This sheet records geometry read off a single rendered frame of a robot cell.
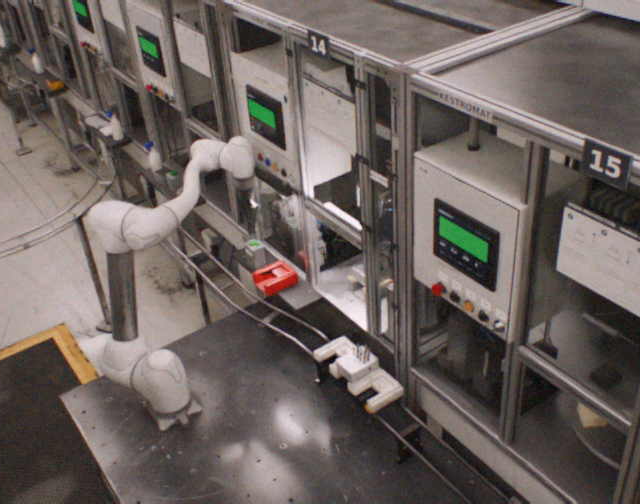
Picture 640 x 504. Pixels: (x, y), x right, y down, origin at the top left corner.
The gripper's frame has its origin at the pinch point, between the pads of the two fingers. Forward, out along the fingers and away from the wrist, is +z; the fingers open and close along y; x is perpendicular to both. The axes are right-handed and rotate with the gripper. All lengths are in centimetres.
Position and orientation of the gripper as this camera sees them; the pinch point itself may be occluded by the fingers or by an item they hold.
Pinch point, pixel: (251, 226)
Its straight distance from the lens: 321.2
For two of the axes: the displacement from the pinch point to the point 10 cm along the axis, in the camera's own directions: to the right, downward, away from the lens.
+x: -8.2, 3.7, -4.4
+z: 0.7, 8.3, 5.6
